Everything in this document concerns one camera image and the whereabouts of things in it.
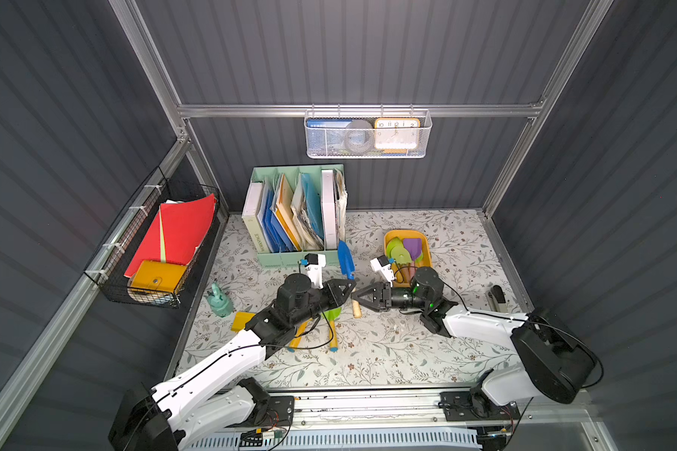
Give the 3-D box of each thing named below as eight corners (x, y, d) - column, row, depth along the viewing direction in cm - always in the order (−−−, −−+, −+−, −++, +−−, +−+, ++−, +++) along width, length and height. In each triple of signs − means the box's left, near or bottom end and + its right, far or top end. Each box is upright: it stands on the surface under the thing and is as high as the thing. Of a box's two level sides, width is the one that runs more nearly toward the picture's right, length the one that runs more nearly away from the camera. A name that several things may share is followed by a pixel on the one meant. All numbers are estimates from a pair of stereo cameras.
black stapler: (493, 316, 93) (500, 309, 88) (485, 293, 98) (491, 285, 94) (502, 316, 93) (510, 309, 88) (493, 293, 98) (500, 285, 94)
